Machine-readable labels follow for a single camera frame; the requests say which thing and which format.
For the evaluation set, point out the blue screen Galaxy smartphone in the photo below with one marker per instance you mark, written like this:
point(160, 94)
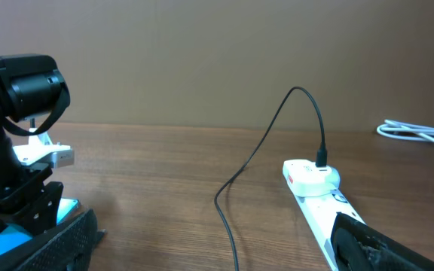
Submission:
point(13, 235)

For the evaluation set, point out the white power strip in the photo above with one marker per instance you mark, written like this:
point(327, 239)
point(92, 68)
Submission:
point(320, 213)

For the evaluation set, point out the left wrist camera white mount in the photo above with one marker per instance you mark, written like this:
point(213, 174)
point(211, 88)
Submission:
point(40, 149)

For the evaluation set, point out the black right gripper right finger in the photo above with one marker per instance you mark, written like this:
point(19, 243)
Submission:
point(358, 247)

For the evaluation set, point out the white USB charger plug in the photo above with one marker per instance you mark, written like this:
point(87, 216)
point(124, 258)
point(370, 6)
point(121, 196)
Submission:
point(305, 179)

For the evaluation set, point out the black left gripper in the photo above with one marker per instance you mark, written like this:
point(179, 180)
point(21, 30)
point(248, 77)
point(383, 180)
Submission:
point(27, 201)

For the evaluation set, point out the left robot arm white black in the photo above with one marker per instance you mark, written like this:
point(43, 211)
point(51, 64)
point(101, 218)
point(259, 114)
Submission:
point(33, 96)

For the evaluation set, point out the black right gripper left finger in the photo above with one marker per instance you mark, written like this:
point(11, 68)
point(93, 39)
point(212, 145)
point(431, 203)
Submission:
point(68, 246)

